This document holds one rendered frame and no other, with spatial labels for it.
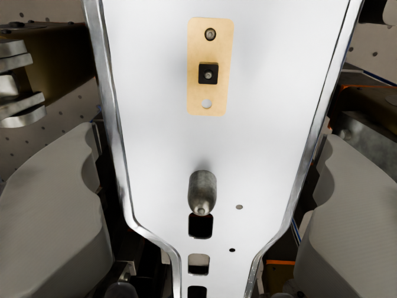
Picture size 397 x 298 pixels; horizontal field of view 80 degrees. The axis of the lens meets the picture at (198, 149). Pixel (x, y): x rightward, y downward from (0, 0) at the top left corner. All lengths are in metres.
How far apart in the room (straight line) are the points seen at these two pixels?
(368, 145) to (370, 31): 0.37
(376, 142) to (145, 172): 0.23
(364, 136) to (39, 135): 0.68
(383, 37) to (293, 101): 0.39
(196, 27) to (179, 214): 0.22
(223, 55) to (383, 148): 0.16
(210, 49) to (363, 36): 0.42
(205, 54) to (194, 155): 0.11
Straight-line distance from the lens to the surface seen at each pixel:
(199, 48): 0.22
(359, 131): 0.27
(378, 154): 0.26
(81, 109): 0.64
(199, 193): 0.25
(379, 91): 0.34
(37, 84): 0.23
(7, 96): 0.21
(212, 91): 0.23
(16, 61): 0.21
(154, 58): 0.23
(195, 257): 0.41
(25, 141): 0.77
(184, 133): 0.25
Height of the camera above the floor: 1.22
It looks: 59 degrees down
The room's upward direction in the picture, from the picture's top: 175 degrees counter-clockwise
